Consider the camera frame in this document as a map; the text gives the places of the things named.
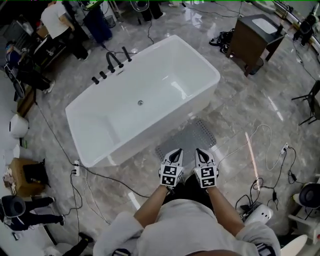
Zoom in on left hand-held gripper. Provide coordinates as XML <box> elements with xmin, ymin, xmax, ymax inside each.
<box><xmin>158</xmin><ymin>147</ymin><xmax>185</xmax><ymax>189</ymax></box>

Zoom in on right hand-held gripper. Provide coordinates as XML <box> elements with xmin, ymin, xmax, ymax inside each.
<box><xmin>193</xmin><ymin>147</ymin><xmax>220</xmax><ymax>190</ymax></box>

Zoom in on grey perforated bath mat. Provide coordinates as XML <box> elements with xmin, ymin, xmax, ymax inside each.
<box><xmin>154</xmin><ymin>118</ymin><xmax>218</xmax><ymax>161</ymax></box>

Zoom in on person's right forearm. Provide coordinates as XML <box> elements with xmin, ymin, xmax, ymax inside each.
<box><xmin>207</xmin><ymin>186</ymin><xmax>246</xmax><ymax>235</ymax></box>

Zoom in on person's left forearm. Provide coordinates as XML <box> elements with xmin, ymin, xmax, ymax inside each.
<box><xmin>133</xmin><ymin>184</ymin><xmax>169</xmax><ymax>230</ymax></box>

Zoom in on person's black trousers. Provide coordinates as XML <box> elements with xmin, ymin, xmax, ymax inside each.
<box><xmin>164</xmin><ymin>173</ymin><xmax>214</xmax><ymax>209</ymax></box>

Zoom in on person's grey sweatshirt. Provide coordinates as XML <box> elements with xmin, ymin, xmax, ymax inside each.
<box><xmin>92</xmin><ymin>198</ymin><xmax>282</xmax><ymax>256</ymax></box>

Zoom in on white rounded device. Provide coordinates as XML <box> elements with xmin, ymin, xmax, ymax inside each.
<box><xmin>9</xmin><ymin>113</ymin><xmax>30</xmax><ymax>139</ymax></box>
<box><xmin>244</xmin><ymin>203</ymin><xmax>274</xmax><ymax>226</ymax></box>

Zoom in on white bathtub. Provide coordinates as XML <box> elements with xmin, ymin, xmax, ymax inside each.
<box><xmin>65</xmin><ymin>34</ymin><xmax>221</xmax><ymax>168</ymax></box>

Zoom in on black round helmet device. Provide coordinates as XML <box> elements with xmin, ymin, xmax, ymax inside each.
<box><xmin>298</xmin><ymin>182</ymin><xmax>320</xmax><ymax>209</ymax></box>

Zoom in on black hand shower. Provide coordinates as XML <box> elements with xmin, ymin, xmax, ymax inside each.
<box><xmin>121</xmin><ymin>45</ymin><xmax>133</xmax><ymax>63</ymax></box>

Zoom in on black bathtub faucet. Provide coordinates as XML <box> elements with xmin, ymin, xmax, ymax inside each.
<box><xmin>105</xmin><ymin>51</ymin><xmax>125</xmax><ymax>70</ymax></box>

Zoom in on black chair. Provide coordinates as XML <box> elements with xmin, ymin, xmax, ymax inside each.
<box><xmin>290</xmin><ymin>79</ymin><xmax>320</xmax><ymax>126</ymax></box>

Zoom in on white round seat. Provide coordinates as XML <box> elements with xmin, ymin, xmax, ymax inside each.
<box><xmin>280</xmin><ymin>234</ymin><xmax>309</xmax><ymax>256</ymax></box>

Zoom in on brown wooden vanity cabinet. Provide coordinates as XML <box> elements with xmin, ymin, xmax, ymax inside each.
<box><xmin>226</xmin><ymin>13</ymin><xmax>287</xmax><ymax>77</ymax></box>

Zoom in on cardboard box with black bag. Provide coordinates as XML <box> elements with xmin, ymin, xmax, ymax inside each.
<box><xmin>8</xmin><ymin>157</ymin><xmax>50</xmax><ymax>197</ymax></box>

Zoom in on black cable tangle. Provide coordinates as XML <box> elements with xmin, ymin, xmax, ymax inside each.
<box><xmin>234</xmin><ymin>146</ymin><xmax>299</xmax><ymax>214</ymax></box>

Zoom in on black power cable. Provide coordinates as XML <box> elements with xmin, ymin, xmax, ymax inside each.
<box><xmin>79</xmin><ymin>164</ymin><xmax>151</xmax><ymax>199</ymax></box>

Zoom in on thick white cable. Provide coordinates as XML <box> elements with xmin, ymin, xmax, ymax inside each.
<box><xmin>216</xmin><ymin>124</ymin><xmax>274</xmax><ymax>171</ymax></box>

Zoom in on right backpack strap buckle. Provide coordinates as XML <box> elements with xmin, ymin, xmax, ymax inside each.
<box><xmin>255</xmin><ymin>243</ymin><xmax>272</xmax><ymax>256</ymax></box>

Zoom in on black wire basket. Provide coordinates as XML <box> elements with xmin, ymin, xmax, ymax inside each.
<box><xmin>103</xmin><ymin>14</ymin><xmax>117</xmax><ymax>29</ymax></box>

